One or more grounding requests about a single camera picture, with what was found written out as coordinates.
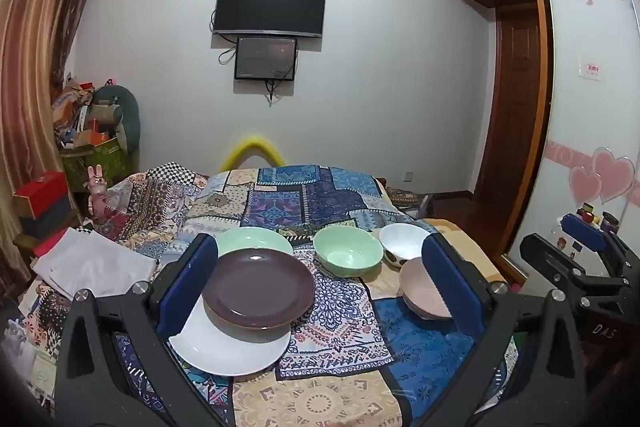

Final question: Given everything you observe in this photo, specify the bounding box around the yellow foam ring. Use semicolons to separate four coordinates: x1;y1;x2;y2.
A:
220;136;286;170

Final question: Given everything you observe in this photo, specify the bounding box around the black wall television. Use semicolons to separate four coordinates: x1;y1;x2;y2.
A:
212;0;327;38

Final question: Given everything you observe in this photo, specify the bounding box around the wooden door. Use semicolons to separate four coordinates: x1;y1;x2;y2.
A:
472;0;555;258

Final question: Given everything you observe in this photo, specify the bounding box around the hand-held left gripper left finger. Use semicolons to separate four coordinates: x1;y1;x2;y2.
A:
54;233;236;427

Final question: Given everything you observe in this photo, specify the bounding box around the white patterned bowl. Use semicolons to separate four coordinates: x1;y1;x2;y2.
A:
378;223;432;269

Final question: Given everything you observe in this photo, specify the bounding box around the white heart-printed sliding door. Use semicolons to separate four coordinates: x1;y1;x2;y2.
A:
502;0;640;288

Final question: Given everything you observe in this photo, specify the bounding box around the green plate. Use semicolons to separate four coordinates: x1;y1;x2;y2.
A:
214;227;295;259

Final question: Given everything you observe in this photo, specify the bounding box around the patchwork printed blanket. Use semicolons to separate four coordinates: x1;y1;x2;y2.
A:
15;163;521;427

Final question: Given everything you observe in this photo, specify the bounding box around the white stickered suitcase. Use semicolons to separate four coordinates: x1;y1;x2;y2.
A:
550;207;608;273

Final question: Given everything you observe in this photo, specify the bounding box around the beige blanket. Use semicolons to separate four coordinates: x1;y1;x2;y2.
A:
432;218;503;280

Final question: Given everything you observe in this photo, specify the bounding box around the white plate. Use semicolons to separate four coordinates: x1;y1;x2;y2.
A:
169;292;292;377

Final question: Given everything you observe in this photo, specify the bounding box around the brown plate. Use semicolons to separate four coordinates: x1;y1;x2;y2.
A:
202;248;316;329

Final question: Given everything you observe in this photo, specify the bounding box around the white cloth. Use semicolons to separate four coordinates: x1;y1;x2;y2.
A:
31;227;158;299

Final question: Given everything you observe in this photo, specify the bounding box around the small black wall monitor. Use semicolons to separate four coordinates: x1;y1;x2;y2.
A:
234;37;299;81

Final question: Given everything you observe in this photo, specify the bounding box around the green bag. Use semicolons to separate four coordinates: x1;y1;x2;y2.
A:
62;138;133;194

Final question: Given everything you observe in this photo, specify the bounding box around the striped brown curtain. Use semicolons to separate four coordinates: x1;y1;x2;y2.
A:
0;0;110;258

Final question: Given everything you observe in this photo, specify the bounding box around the green bowl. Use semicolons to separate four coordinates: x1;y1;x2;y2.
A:
313;225;385;278

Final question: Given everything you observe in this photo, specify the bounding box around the dark patterned cloth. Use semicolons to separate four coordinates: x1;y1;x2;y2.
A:
384;186;436;219

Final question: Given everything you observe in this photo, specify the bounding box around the red box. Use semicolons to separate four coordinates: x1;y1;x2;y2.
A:
12;172;69;219

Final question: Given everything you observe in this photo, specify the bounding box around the pink bowl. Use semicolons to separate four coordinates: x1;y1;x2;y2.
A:
398;257;453;321

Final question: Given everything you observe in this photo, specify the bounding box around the pile of household clutter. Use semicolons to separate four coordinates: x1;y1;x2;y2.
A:
51;77;123;150

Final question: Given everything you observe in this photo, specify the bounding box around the dark grey box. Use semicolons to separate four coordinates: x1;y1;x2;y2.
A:
20;198;77;239

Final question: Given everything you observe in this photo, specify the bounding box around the pink rabbit toy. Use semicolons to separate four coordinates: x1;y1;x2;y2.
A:
86;164;109;221

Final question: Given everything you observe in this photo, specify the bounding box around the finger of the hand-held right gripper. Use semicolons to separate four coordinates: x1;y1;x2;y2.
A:
519;233;622;309
560;212;640;277

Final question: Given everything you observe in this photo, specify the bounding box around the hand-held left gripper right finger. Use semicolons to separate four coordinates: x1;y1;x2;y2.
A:
421;234;588;427

